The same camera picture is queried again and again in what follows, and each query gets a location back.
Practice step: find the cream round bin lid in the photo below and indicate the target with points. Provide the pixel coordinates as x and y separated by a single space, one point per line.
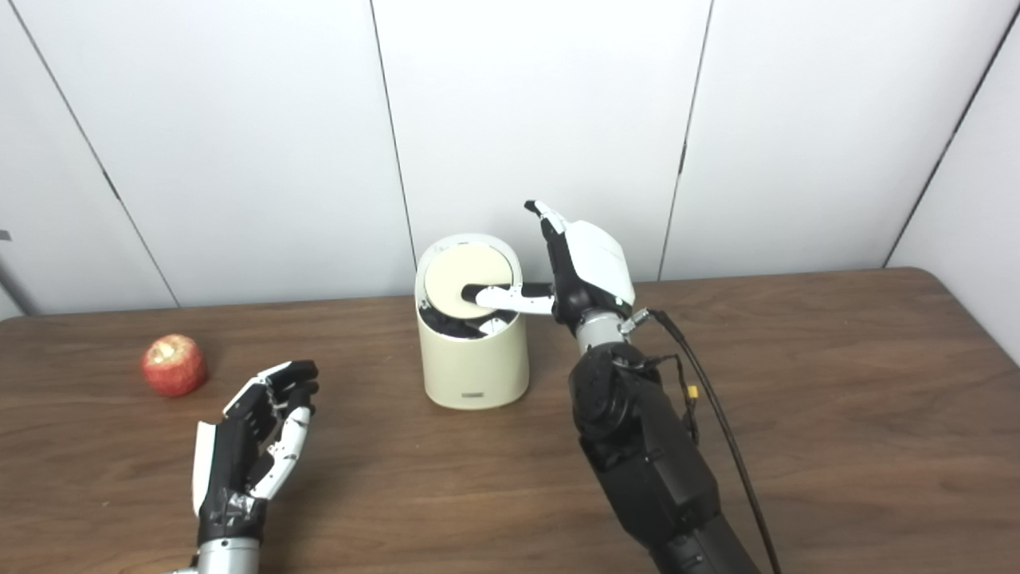
458 271

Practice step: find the cream-colored bin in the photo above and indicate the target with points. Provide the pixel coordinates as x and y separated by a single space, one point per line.
474 367

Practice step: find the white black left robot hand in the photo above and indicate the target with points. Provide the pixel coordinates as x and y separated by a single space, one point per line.
227 470

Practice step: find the red apple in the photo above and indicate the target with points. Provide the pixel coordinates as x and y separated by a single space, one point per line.
174 365

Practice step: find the black bin liner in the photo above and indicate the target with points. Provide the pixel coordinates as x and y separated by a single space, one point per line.
446 325

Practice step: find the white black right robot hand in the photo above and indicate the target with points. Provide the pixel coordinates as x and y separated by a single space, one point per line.
594 267

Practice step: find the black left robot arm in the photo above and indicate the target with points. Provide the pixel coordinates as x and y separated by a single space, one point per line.
223 558

